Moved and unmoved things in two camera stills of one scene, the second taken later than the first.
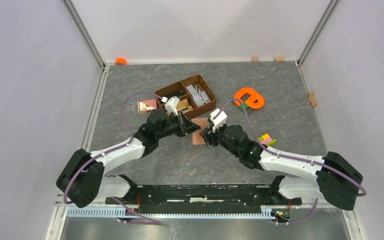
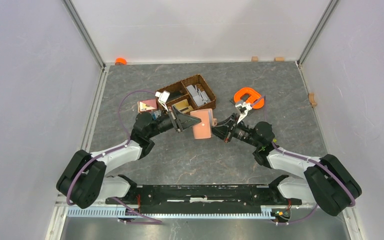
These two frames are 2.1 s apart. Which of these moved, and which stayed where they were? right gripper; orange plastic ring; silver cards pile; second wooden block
Moved: right gripper
Stayed: silver cards pile; orange plastic ring; second wooden block
